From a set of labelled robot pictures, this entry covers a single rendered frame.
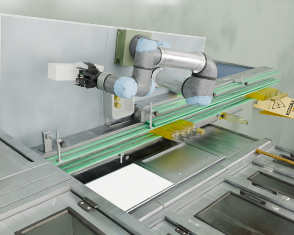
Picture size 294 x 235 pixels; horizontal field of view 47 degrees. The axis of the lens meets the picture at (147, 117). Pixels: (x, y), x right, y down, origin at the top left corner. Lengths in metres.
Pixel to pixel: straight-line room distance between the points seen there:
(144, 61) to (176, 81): 0.46
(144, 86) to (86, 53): 0.70
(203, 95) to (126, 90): 0.48
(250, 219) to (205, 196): 0.26
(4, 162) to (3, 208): 0.32
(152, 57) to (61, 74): 0.39
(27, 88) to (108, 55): 0.52
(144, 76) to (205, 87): 0.37
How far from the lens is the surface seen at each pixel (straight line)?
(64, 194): 1.17
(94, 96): 2.01
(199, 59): 1.50
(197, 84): 1.56
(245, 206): 1.84
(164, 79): 1.79
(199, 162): 2.09
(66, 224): 1.05
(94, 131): 2.01
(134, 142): 2.08
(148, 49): 1.28
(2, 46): 1.69
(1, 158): 1.44
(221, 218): 1.72
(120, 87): 1.20
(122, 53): 2.00
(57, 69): 1.42
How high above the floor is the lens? 2.30
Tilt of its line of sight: 41 degrees down
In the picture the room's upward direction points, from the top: 110 degrees clockwise
